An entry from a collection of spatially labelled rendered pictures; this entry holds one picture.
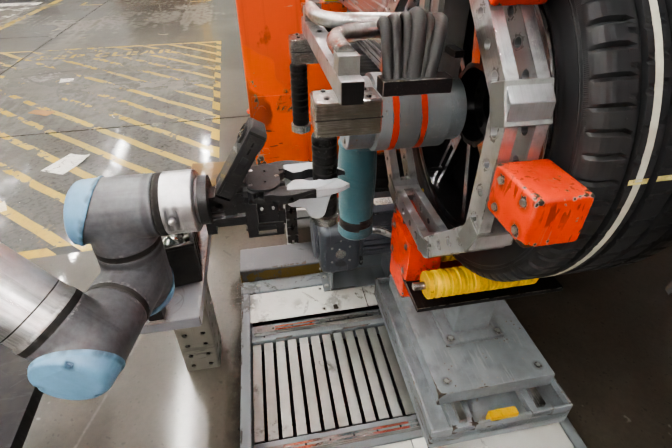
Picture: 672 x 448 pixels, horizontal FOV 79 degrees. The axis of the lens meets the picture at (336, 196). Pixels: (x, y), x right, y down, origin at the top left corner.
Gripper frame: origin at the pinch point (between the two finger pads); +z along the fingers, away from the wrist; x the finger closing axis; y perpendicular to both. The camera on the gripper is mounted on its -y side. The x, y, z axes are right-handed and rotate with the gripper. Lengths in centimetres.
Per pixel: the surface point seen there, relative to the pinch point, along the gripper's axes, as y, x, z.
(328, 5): 17, -253, 41
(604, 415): 82, 5, 75
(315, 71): 4, -62, 5
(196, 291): 38, -18, -29
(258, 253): 70, -65, -17
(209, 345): 72, -30, -32
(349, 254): 52, -39, 11
